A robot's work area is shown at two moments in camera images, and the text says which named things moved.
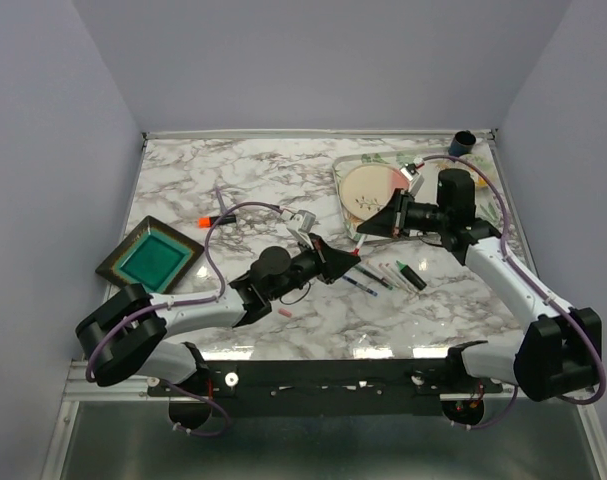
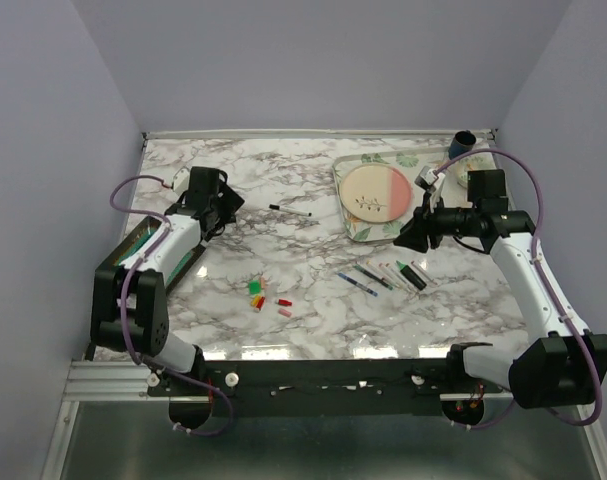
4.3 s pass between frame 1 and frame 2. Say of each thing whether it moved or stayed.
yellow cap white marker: stayed
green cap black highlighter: stayed
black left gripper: moved
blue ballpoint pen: stayed
